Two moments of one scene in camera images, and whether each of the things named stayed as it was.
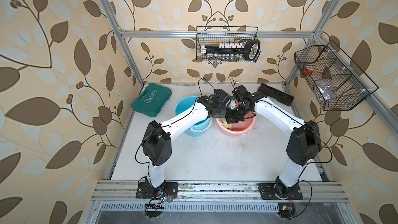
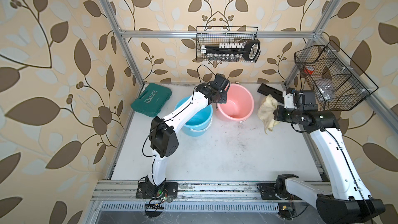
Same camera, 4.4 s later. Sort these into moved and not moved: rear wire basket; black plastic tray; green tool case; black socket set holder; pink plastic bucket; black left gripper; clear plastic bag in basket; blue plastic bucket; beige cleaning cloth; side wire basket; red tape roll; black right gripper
Moved: black right gripper; black left gripper; pink plastic bucket; beige cleaning cloth
Not moved: green tool case; side wire basket; blue plastic bucket; red tape roll; black plastic tray; black socket set holder; rear wire basket; clear plastic bag in basket
